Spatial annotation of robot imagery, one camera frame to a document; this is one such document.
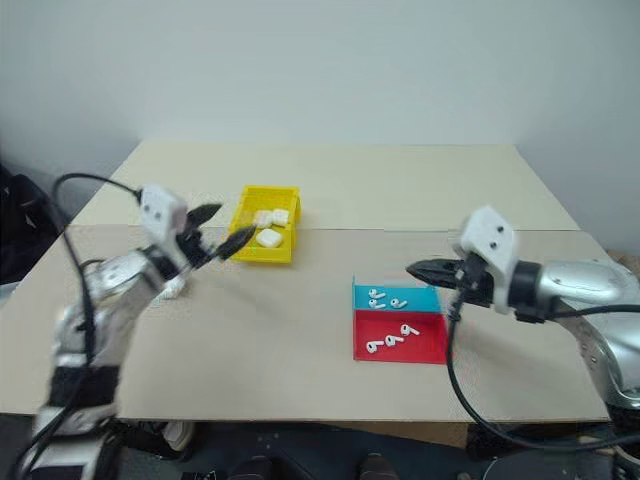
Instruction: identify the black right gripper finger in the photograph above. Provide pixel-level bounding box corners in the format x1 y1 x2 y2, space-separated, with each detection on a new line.
405 268 459 290
413 257 459 274

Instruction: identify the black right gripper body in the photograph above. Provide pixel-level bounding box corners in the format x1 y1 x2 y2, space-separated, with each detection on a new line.
453 251 497 307

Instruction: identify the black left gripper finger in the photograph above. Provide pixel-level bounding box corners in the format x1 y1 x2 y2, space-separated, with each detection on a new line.
214 223 257 262
186 201 225 231

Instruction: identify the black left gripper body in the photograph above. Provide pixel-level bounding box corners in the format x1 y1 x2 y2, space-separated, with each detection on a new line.
172 223 220 275

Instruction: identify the yellow plastic tray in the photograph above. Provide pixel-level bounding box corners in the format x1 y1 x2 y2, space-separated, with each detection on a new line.
227 185 302 265

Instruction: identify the teal open plastic tray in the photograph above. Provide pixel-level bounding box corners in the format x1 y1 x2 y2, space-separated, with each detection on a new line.
351 272 444 314

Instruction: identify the red open plastic tray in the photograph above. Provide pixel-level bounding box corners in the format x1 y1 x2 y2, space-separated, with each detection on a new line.
351 308 450 365

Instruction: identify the black bag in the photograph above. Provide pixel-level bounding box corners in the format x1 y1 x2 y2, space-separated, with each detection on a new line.
0 162 69 289

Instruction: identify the white shoe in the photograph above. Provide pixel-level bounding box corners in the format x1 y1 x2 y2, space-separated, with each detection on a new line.
162 419 195 451

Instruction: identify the grey round object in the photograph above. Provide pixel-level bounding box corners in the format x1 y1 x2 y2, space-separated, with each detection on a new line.
482 455 556 480

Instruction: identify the dark rounded shape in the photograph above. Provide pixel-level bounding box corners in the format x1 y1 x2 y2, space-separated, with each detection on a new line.
358 451 399 480
229 453 284 480

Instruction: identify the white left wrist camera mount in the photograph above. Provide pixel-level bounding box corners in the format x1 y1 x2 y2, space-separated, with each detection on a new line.
138 183 190 271

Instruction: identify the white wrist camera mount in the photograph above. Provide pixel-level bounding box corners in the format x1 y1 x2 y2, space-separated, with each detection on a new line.
458 204 522 316
138 183 190 271

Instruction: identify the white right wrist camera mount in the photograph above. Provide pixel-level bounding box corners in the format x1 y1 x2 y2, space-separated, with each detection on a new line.
458 204 522 316

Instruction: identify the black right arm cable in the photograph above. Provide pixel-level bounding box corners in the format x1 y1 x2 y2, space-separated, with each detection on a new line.
446 287 640 449

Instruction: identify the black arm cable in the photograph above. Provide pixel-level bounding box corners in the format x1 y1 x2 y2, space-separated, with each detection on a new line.
19 172 144 476
446 287 640 449

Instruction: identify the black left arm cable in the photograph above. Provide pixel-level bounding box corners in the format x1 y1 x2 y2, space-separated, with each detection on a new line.
19 172 144 476

